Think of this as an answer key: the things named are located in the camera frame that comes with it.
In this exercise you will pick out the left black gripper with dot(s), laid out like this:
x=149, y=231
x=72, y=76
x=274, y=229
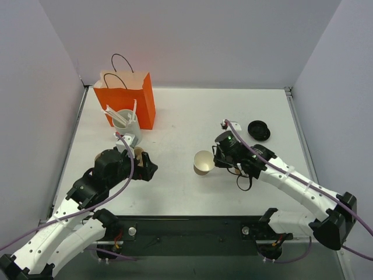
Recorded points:
x=143, y=167

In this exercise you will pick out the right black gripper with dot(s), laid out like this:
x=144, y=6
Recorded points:
x=218, y=158

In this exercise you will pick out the brown paper coffee cup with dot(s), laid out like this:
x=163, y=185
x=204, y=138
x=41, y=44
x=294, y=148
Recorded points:
x=203, y=162

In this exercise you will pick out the brown pulp cup carrier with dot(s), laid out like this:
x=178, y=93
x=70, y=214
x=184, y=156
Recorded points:
x=137, y=151

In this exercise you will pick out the orange paper bag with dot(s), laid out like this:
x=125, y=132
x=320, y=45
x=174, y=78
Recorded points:
x=126, y=90

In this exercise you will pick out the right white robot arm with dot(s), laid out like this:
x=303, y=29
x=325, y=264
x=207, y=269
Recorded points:
x=330, y=215

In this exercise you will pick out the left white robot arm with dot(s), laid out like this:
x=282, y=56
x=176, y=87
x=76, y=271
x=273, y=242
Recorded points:
x=80, y=219

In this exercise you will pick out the white cylindrical straw holder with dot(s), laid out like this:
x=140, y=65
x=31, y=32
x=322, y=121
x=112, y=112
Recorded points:
x=131, y=128

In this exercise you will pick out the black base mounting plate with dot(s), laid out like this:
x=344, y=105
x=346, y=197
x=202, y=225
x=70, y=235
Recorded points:
x=196, y=236

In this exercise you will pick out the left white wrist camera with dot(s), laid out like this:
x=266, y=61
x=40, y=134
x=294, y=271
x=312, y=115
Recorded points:
x=125, y=141

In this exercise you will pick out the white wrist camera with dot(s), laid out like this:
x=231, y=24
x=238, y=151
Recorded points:
x=125, y=141
x=232, y=125

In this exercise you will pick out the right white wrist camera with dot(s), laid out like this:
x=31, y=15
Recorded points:
x=232, y=125

